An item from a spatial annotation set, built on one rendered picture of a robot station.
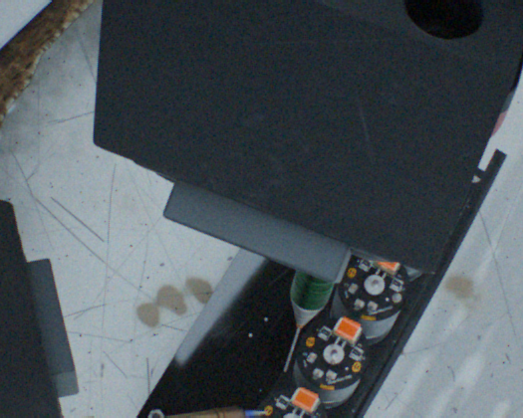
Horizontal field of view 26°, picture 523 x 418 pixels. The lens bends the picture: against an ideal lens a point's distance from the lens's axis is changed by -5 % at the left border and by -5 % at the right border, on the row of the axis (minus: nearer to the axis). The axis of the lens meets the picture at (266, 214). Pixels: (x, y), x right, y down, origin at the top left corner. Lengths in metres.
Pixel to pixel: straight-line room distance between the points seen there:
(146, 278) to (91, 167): 0.05
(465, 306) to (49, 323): 0.28
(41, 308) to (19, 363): 0.02
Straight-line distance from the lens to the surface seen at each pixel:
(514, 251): 0.48
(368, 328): 0.42
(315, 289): 0.32
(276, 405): 0.39
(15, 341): 0.20
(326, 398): 0.42
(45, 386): 0.21
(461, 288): 0.47
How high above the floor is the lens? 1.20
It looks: 71 degrees down
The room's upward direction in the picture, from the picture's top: 3 degrees clockwise
